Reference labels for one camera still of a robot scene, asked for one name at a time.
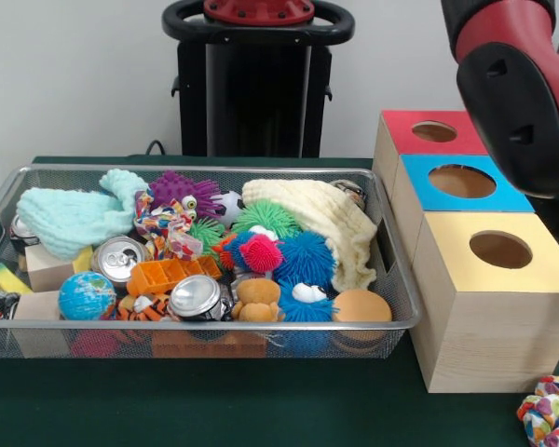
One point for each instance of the small soccer ball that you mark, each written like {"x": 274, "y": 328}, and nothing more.
{"x": 230, "y": 205}

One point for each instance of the mint green cloth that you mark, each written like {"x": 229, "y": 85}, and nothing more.
{"x": 70, "y": 219}

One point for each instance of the pink spiky ball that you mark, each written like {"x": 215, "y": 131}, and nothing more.
{"x": 261, "y": 251}

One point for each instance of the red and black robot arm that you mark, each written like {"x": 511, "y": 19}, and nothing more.
{"x": 517, "y": 116}

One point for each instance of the blue globe ball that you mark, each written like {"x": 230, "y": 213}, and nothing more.
{"x": 86, "y": 295}

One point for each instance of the purple spiky ball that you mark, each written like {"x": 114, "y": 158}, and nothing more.
{"x": 186, "y": 188}

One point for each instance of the cream cloth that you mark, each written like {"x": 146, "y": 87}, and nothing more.
{"x": 326, "y": 214}

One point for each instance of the blue spiky ball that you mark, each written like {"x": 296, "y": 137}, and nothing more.
{"x": 307, "y": 253}

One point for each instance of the silver drink can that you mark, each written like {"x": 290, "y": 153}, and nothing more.
{"x": 195, "y": 298}
{"x": 116, "y": 261}

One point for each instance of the orange plastic crate toy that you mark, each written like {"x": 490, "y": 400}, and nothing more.
{"x": 167, "y": 274}

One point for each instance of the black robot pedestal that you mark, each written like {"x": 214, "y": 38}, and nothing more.
{"x": 261, "y": 93}

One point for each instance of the silver mesh bin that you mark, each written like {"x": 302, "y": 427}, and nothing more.
{"x": 307, "y": 347}

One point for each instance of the orange plush toy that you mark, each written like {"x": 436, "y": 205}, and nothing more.
{"x": 258, "y": 298}

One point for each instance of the dark green cloth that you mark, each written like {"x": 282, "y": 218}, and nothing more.
{"x": 214, "y": 405}

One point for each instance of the wooden box with three holes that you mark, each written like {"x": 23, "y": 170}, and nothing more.
{"x": 494, "y": 335}

